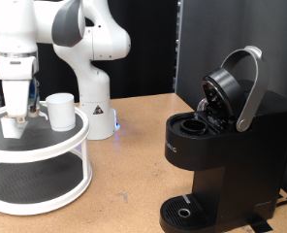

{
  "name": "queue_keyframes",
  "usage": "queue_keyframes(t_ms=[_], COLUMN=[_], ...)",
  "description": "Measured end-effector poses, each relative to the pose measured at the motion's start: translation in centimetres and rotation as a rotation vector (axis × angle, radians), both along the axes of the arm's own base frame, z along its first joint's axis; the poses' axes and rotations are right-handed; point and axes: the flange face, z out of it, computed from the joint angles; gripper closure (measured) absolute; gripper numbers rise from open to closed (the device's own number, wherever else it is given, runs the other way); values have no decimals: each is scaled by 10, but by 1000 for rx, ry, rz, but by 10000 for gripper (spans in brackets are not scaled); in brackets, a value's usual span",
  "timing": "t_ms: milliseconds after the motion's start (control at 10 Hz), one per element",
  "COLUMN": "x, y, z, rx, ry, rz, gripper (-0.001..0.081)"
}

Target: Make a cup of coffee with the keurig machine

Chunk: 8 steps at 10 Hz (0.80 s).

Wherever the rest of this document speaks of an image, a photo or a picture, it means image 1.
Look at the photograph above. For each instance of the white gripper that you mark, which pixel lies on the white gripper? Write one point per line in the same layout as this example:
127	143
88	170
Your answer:
15	92

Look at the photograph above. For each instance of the orange-lidded white coffee pod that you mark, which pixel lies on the orange-lidded white coffee pod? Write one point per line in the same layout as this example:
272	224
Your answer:
9	129

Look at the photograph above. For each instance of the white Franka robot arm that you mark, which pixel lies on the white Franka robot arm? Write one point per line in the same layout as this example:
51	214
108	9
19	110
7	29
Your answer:
95	42

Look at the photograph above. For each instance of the black Keurig coffee machine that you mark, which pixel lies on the black Keurig coffee machine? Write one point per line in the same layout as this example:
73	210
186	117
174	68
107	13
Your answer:
240	155

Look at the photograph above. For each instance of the white mug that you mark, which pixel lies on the white mug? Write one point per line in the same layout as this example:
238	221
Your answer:
62	110

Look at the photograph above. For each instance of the white two-tier turntable shelf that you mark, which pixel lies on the white two-tier turntable shelf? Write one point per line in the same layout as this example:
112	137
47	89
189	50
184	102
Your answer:
37	181

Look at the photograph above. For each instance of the aluminium frame post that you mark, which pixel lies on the aluminium frame post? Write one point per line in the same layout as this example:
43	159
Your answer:
179	13

